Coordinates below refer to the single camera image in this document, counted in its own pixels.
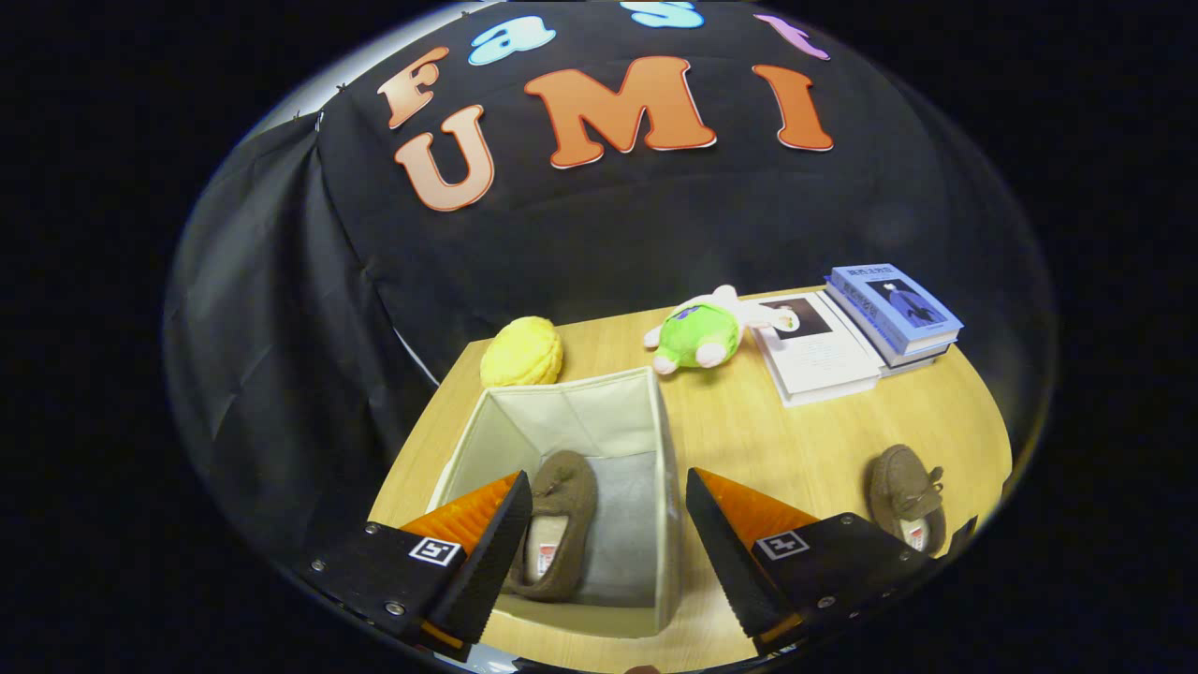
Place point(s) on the black backdrop cloth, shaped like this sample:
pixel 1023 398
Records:
pixel 608 225

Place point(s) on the yellow plush toy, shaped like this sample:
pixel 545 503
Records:
pixel 522 353

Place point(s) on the white book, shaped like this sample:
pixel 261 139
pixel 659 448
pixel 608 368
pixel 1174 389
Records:
pixel 819 351

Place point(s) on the blue book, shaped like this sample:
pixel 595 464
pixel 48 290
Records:
pixel 894 304

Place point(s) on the green and pink plush toy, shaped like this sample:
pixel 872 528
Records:
pixel 697 335

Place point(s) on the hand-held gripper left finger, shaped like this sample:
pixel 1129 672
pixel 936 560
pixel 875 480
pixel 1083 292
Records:
pixel 489 562

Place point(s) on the beige fabric storage box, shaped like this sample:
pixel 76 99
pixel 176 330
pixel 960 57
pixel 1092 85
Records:
pixel 580 412

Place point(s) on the brown shoe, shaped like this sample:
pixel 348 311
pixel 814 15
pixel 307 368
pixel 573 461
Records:
pixel 562 496
pixel 903 487

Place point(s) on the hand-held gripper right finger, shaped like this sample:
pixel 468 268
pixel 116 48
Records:
pixel 730 562

